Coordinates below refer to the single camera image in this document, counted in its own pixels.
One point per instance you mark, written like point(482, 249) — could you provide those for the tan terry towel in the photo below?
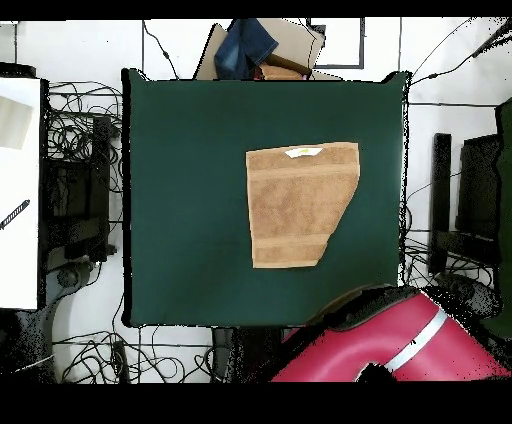
point(296, 204)

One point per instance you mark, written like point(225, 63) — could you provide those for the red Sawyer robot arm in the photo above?
point(340, 352)

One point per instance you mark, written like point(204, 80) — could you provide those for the dark green table cloth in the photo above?
point(192, 140)

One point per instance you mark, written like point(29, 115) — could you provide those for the blue denim jeans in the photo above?
point(244, 48)

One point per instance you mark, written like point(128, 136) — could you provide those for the brown cardboard box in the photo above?
point(292, 40)

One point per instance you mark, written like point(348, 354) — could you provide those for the black power strip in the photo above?
point(120, 360)

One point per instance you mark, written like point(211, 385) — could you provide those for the black striped stick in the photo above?
point(16, 213)

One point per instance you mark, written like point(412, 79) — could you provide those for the white side table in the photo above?
point(20, 260)

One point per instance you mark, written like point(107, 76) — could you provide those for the black metal frame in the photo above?
point(100, 160)
point(442, 180)

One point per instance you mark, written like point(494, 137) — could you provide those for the grey square frame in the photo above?
point(362, 44)

